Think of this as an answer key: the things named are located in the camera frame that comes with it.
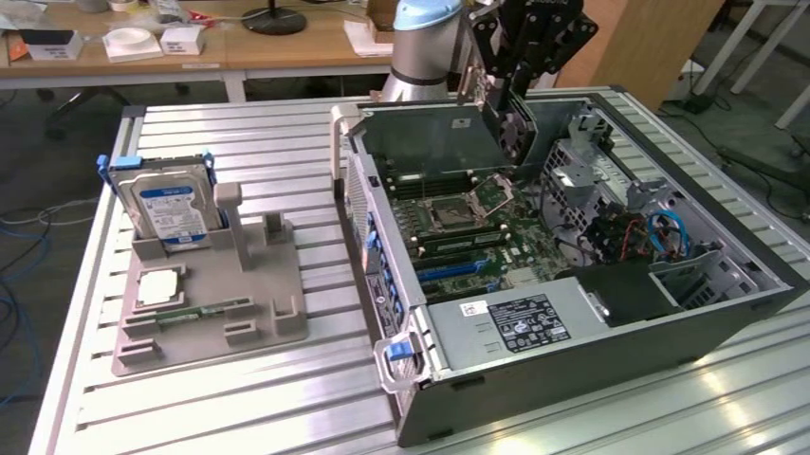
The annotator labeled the grey parts rack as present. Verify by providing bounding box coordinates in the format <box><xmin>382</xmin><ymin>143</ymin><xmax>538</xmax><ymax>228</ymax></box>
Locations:
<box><xmin>111</xmin><ymin>182</ymin><xmax>311</xmax><ymax>379</ymax></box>

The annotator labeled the CPU socket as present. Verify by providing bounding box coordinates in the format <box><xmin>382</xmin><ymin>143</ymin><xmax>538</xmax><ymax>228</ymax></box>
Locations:
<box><xmin>429</xmin><ymin>193</ymin><xmax>483</xmax><ymax>230</ymax></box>

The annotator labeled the green motherboard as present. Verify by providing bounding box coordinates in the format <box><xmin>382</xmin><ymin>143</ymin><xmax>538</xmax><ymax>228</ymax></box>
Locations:
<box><xmin>379</xmin><ymin>160</ymin><xmax>585</xmax><ymax>305</ymax></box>

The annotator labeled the black and white box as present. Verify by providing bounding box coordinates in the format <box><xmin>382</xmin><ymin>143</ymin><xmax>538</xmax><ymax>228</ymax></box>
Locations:
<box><xmin>16</xmin><ymin>28</ymin><xmax>86</xmax><ymax>62</ymax></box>

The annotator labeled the white floor cable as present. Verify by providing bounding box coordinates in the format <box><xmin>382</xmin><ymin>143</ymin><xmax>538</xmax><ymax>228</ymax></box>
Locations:
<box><xmin>0</xmin><ymin>197</ymin><xmax>98</xmax><ymax>228</ymax></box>

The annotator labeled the metal socket cover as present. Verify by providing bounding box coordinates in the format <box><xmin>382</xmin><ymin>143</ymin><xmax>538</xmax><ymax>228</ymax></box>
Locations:
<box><xmin>467</xmin><ymin>172</ymin><xmax>518</xmax><ymax>215</ymax></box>

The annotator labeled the grey power supply unit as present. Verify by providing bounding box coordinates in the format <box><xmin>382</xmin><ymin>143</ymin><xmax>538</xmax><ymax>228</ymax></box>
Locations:
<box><xmin>427</xmin><ymin>277</ymin><xmax>613</xmax><ymax>372</ymax></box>

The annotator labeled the red wire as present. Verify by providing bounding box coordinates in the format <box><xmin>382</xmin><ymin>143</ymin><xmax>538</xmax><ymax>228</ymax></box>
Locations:
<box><xmin>618</xmin><ymin>215</ymin><xmax>642</xmax><ymax>258</ymax></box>

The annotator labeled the black round lamp base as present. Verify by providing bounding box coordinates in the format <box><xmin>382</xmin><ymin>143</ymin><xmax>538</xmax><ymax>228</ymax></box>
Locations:
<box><xmin>239</xmin><ymin>0</ymin><xmax>309</xmax><ymax>37</ymax></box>

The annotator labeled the grey open disk bay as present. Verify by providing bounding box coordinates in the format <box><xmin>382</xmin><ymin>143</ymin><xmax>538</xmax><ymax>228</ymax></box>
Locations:
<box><xmin>648</xmin><ymin>249</ymin><xmax>761</xmax><ymax>310</ymax></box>

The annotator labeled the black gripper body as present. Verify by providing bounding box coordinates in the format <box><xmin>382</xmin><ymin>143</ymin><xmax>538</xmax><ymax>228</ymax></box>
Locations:
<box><xmin>497</xmin><ymin>0</ymin><xmax>587</xmax><ymax>35</ymax></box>

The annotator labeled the brown cardboard box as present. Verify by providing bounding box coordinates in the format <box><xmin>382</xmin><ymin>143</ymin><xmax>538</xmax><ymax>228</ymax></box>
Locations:
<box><xmin>366</xmin><ymin>0</ymin><xmax>402</xmax><ymax>32</ymax></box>

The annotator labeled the white labelled box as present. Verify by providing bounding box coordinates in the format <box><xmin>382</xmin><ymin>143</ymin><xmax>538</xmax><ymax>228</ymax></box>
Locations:
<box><xmin>158</xmin><ymin>24</ymin><xmax>208</xmax><ymax>56</ymax></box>

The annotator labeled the silver CPU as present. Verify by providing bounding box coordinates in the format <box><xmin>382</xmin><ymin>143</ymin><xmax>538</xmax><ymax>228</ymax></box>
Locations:
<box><xmin>135</xmin><ymin>270</ymin><xmax>184</xmax><ymax>307</ymax></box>

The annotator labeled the perforated metal disk bay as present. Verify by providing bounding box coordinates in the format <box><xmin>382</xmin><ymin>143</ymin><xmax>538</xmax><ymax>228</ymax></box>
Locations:
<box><xmin>542</xmin><ymin>136</ymin><xmax>642</xmax><ymax>229</ymax></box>

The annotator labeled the blue wire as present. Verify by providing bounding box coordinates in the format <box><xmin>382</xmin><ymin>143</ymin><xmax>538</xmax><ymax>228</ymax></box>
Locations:
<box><xmin>648</xmin><ymin>209</ymin><xmax>693</xmax><ymax>260</ymax></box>

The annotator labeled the open black PC case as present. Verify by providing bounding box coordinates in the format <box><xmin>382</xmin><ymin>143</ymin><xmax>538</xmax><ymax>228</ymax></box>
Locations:
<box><xmin>330</xmin><ymin>84</ymin><xmax>801</xmax><ymax>449</ymax></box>

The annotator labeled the wooden cabinet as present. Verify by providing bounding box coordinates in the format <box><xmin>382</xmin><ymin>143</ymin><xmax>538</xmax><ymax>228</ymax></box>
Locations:
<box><xmin>553</xmin><ymin>0</ymin><xmax>726</xmax><ymax>111</ymax></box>

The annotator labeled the wooden desk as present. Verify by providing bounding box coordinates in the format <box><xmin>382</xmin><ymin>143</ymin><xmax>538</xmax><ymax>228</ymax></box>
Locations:
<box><xmin>0</xmin><ymin>0</ymin><xmax>573</xmax><ymax>103</ymax></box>

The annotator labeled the RAM stick with white label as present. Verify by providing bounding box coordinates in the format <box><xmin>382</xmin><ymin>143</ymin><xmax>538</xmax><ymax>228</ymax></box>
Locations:
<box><xmin>414</xmin><ymin>227</ymin><xmax>511</xmax><ymax>253</ymax></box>

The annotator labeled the white table frame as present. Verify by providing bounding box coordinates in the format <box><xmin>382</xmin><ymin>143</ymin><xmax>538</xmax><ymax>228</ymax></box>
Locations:
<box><xmin>692</xmin><ymin>0</ymin><xmax>810</xmax><ymax>130</ymax></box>

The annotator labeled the blue expansion slot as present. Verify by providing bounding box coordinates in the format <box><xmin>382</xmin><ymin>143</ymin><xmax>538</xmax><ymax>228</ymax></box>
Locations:
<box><xmin>417</xmin><ymin>260</ymin><xmax>479</xmax><ymax>282</ymax></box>

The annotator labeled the white paper stack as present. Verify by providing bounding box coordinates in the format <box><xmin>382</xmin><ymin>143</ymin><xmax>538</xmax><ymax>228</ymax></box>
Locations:
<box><xmin>343</xmin><ymin>18</ymin><xmax>398</xmax><ymax>58</ymax></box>

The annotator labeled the bare green RAM stick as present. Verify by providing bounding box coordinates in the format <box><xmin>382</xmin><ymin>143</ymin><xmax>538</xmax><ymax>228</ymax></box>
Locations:
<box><xmin>154</xmin><ymin>302</ymin><xmax>231</xmax><ymax>327</ymax></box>

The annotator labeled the graphics card with metal bracket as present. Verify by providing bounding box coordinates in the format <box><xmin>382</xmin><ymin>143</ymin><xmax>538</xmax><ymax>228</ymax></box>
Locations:
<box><xmin>454</xmin><ymin>64</ymin><xmax>542</xmax><ymax>169</ymax></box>

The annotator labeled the hard disk with blue caddy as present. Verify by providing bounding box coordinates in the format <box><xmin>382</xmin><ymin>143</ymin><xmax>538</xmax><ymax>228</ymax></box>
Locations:
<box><xmin>92</xmin><ymin>148</ymin><xmax>221</xmax><ymax>253</ymax></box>

